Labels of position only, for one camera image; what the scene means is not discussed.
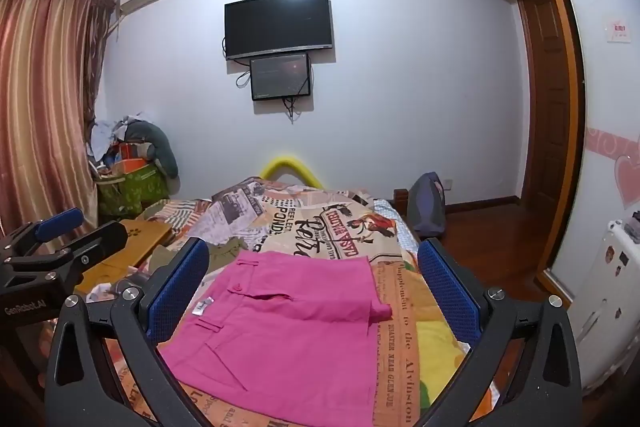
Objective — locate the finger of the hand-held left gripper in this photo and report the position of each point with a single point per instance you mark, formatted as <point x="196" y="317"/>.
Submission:
<point x="60" y="223"/>
<point x="100" y="239"/>

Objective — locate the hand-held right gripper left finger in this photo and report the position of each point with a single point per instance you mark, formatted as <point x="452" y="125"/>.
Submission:
<point x="177" y="294"/>

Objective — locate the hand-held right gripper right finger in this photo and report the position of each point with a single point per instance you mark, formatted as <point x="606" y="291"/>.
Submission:
<point x="447" y="294"/>

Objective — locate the pink pants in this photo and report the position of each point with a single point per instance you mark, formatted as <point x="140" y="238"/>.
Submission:
<point x="280" y="337"/>

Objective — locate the wooden lap tray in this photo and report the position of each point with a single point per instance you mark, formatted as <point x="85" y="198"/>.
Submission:
<point x="135" y="237"/>

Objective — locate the printed newspaper pattern blanket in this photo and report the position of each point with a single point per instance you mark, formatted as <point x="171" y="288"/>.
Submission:
<point x="400" y="322"/>

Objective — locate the olive green garment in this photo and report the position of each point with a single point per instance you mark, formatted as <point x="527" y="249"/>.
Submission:
<point x="225" y="254"/>

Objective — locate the orange box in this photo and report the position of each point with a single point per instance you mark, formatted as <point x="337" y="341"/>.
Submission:
<point x="132" y="157"/>

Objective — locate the grey blue backpack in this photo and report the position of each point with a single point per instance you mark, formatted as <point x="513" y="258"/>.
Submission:
<point x="425" y="207"/>

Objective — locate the blue checked mattress sheet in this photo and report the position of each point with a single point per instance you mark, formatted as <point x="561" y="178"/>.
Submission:
<point x="387" y="213"/>

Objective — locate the white crumpled cloth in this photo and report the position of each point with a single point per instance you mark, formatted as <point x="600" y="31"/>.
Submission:
<point x="107" y="129"/>

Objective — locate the striped brown curtain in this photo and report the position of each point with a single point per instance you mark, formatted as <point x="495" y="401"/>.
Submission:
<point x="45" y="107"/>

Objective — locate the white appliance with stickers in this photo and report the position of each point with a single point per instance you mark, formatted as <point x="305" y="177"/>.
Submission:
<point x="610" y="297"/>

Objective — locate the yellow foam tube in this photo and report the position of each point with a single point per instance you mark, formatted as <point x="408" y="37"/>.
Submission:
<point x="285" y="164"/>

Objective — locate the brown wooden door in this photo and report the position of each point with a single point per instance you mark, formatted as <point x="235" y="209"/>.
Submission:
<point x="545" y="97"/>

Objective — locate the small black monitor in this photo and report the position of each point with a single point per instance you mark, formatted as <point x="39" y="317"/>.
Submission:
<point x="280" y="77"/>

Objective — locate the white sliding wardrobe door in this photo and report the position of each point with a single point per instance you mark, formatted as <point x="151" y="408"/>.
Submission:
<point x="600" y="107"/>

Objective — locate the pink white sticker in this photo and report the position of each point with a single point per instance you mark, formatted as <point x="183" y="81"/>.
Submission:
<point x="618" y="31"/>

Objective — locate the wooden bed post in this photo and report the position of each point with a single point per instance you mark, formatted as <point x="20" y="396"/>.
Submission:
<point x="400" y="202"/>

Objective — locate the white wall socket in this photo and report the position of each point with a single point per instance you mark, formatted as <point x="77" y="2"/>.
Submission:
<point x="448" y="184"/>

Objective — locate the black wall television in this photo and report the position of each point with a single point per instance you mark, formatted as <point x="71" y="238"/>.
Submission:
<point x="277" y="24"/>

